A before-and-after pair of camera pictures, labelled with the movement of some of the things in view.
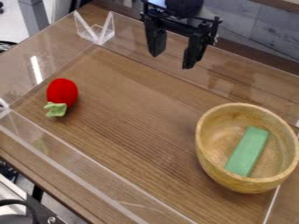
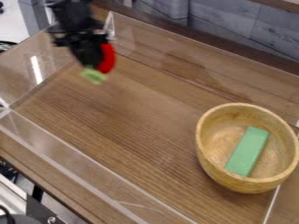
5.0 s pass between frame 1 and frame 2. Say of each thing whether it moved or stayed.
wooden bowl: stayed
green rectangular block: stayed
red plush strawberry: moved
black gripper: moved
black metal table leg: stayed
